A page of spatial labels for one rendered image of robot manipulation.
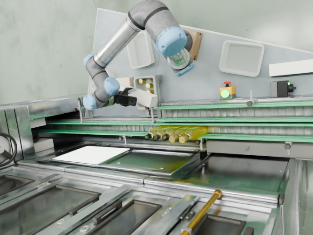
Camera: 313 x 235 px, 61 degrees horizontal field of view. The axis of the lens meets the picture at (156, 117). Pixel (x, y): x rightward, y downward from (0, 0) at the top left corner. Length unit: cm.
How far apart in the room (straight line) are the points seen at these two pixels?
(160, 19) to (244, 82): 76
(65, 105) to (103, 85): 105
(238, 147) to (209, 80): 44
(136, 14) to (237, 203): 80
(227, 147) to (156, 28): 83
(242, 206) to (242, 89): 78
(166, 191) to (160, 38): 62
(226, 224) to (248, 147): 67
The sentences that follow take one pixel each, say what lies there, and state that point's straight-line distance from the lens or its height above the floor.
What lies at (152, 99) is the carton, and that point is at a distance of 147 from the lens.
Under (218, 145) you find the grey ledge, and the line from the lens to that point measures 160.
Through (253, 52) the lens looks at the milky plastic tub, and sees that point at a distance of 161.
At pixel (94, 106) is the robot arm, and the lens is 128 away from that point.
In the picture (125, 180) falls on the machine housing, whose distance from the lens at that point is 132.
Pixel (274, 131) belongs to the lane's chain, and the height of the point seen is 88.
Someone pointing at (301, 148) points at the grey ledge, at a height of 88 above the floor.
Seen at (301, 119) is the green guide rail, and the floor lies 96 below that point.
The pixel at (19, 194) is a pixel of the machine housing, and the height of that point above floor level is 167.
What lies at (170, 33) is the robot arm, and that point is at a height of 144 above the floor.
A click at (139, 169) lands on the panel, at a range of 136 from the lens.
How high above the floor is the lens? 233
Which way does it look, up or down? 56 degrees down
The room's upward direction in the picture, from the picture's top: 109 degrees counter-clockwise
